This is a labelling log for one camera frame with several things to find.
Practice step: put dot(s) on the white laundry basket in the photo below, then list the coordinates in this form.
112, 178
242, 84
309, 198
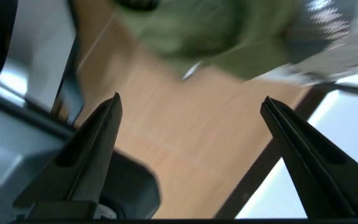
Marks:
337, 46

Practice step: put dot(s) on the green printed shirt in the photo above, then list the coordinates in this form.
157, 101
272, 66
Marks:
197, 31

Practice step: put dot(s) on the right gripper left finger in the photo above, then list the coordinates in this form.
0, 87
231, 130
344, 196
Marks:
82, 161

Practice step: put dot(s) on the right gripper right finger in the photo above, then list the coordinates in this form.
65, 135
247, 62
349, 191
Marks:
322, 174

